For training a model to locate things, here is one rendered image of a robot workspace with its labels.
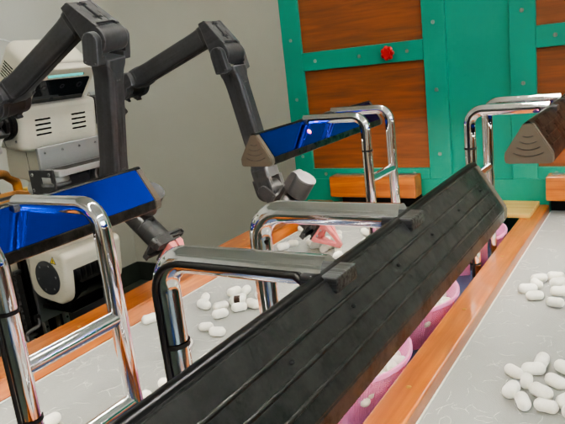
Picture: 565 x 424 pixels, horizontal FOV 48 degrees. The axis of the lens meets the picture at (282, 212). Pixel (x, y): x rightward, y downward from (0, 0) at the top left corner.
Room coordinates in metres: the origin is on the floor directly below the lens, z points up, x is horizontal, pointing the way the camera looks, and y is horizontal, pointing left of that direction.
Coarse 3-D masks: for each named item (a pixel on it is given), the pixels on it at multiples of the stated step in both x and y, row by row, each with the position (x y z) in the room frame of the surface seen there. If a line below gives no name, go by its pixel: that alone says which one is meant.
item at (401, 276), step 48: (432, 192) 0.62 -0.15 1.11; (480, 192) 0.70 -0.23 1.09; (384, 240) 0.50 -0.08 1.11; (432, 240) 0.55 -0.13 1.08; (480, 240) 0.63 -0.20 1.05; (384, 288) 0.45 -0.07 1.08; (432, 288) 0.50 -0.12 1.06; (240, 336) 0.33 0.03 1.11; (288, 336) 0.35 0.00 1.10; (336, 336) 0.38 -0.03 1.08; (384, 336) 0.41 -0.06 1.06; (192, 384) 0.29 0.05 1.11; (240, 384) 0.30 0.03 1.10; (288, 384) 0.32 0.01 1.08; (336, 384) 0.35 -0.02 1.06
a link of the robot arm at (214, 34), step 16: (192, 32) 1.77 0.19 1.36; (208, 32) 1.72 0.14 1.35; (224, 32) 1.75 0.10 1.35; (176, 48) 1.80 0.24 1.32; (192, 48) 1.77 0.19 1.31; (208, 48) 1.73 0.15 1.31; (224, 48) 1.70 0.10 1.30; (240, 48) 1.75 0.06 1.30; (144, 64) 1.87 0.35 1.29; (160, 64) 1.84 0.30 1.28; (176, 64) 1.82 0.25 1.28; (128, 80) 1.88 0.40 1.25; (144, 80) 1.88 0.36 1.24; (128, 96) 1.90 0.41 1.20
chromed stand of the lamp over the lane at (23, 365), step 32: (96, 224) 0.76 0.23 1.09; (0, 256) 0.64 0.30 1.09; (0, 288) 0.63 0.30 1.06; (0, 320) 0.63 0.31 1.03; (96, 320) 0.75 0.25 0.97; (128, 320) 0.77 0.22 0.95; (64, 352) 0.68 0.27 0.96; (128, 352) 0.76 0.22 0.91; (32, 384) 0.64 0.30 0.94; (128, 384) 0.76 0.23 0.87; (32, 416) 0.63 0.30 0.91; (96, 416) 0.72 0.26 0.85
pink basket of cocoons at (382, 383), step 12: (408, 348) 0.98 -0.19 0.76; (408, 360) 0.93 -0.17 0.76; (396, 372) 0.91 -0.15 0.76; (372, 384) 0.88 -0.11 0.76; (384, 384) 0.90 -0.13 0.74; (360, 396) 0.88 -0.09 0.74; (360, 408) 0.89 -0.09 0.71; (372, 408) 0.90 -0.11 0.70; (348, 420) 0.90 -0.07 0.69; (360, 420) 0.90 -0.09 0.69
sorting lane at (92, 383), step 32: (224, 288) 1.44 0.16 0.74; (288, 288) 1.39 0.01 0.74; (192, 320) 1.26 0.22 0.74; (224, 320) 1.24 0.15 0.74; (96, 352) 1.15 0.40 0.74; (160, 352) 1.12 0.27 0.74; (192, 352) 1.10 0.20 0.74; (64, 384) 1.03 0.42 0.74; (96, 384) 1.02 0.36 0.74; (0, 416) 0.95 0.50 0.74; (64, 416) 0.92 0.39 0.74
